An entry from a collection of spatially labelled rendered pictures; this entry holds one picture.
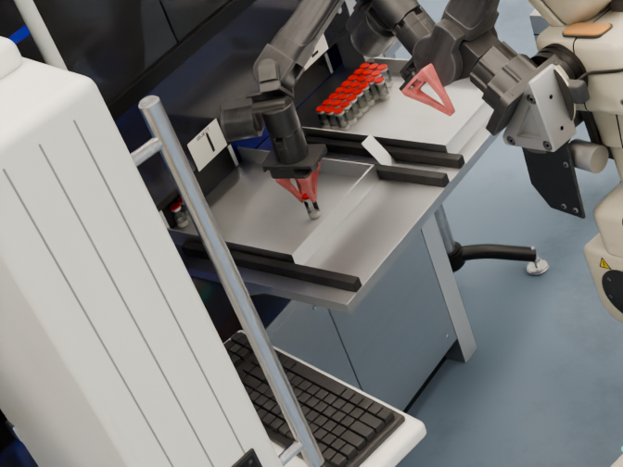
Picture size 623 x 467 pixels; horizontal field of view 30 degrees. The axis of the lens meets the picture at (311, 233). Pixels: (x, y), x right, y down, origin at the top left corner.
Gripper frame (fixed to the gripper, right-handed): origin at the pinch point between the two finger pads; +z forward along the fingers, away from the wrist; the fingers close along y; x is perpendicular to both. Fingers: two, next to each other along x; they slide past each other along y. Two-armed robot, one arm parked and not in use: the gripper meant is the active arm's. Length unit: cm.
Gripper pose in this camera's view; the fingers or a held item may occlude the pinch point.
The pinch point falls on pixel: (308, 196)
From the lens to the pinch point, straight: 206.3
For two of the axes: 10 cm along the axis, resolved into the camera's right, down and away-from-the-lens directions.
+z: 2.7, 7.8, 5.7
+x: -3.6, 6.3, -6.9
